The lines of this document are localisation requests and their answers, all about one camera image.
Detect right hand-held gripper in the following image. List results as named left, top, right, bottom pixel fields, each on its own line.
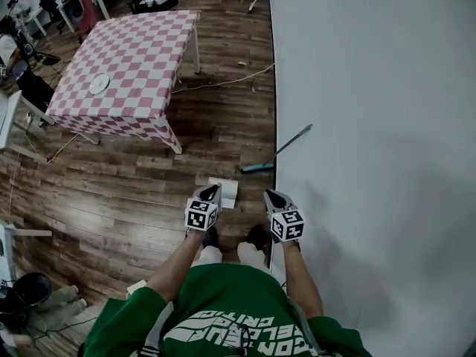
left=263, top=188, right=306, bottom=243

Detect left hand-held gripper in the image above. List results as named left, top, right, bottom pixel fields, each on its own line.
left=184, top=184, right=223, bottom=232

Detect white long-handled dustpan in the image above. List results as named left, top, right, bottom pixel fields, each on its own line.
left=207, top=176, right=239, bottom=210

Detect person's right forearm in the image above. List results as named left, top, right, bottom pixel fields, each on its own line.
left=280, top=238, right=324, bottom=319

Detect person's left forearm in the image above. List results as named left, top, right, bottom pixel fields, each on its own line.
left=147, top=228, right=209, bottom=306

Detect person's right black shoe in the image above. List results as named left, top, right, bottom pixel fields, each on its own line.
left=247, top=225, right=274, bottom=251

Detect person's black shoe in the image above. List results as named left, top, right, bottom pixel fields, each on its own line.
left=247, top=225, right=274, bottom=251
left=202, top=225, right=220, bottom=248

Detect person's left black shoe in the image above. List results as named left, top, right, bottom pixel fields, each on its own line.
left=202, top=225, right=220, bottom=248

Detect teal broom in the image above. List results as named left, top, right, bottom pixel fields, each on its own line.
left=239, top=123, right=314, bottom=175

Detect person's light trousers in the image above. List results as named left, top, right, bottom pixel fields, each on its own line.
left=191, top=242, right=272, bottom=274

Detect person's green t-shirt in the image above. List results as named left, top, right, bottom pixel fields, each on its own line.
left=82, top=262, right=373, bottom=357

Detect white power strip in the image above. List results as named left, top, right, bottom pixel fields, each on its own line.
left=126, top=279, right=148, bottom=298

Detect white plate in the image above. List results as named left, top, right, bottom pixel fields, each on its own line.
left=89, top=73, right=111, bottom=95

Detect red white checkered tablecloth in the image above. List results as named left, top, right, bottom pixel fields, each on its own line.
left=45, top=9, right=202, bottom=155

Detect white side table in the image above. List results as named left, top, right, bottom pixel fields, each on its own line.
left=0, top=213, right=53, bottom=282

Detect black round hat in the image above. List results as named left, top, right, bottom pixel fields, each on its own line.
left=13, top=271, right=53, bottom=308

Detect grey shoulder strap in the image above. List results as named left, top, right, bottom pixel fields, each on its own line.
left=143, top=303, right=176, bottom=357
left=286, top=295, right=323, bottom=355

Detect black floor cable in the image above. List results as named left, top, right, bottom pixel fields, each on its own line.
left=33, top=315, right=98, bottom=340

